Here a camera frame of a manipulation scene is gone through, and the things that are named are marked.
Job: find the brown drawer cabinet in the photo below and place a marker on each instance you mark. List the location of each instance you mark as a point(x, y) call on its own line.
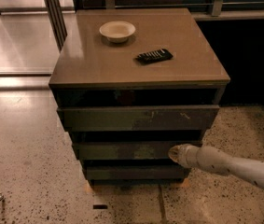
point(131, 84)

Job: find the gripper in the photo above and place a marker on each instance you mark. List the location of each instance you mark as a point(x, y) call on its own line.
point(185, 156)

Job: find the white ceramic bowl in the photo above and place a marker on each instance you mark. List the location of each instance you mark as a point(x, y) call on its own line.
point(117, 31)

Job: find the drawer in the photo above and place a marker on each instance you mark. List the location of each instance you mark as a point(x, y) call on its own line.
point(138, 118)
point(154, 150)
point(135, 172)

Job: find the black remote control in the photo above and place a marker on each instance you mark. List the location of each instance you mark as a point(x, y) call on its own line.
point(154, 56)

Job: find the bottom drawer front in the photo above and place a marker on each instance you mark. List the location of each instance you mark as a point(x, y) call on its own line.
point(135, 172)

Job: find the top drawer front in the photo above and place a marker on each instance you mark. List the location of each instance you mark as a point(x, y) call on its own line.
point(138, 118)

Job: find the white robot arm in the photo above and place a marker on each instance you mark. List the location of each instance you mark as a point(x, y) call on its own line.
point(215, 161)

